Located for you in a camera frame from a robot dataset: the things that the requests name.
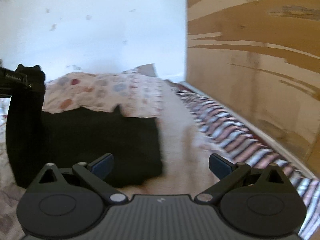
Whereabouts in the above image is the black garment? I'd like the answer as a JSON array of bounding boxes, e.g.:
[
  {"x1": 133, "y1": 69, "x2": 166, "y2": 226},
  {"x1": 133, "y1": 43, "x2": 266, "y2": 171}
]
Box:
[{"x1": 6, "y1": 92, "x2": 163, "y2": 188}]

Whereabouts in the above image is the striped bed sheet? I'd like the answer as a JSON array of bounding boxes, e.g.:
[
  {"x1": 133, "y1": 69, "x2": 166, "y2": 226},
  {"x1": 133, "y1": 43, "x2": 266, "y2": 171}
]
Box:
[{"x1": 168, "y1": 82, "x2": 319, "y2": 239}]

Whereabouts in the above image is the floral patterned bed cover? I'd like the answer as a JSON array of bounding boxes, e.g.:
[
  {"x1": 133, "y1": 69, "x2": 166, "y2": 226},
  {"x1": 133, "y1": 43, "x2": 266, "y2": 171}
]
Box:
[{"x1": 0, "y1": 63, "x2": 221, "y2": 240}]

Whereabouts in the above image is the wooden wardrobe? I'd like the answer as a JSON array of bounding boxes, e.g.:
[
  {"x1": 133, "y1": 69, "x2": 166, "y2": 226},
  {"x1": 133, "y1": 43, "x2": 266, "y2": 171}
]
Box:
[{"x1": 186, "y1": 0, "x2": 319, "y2": 173}]

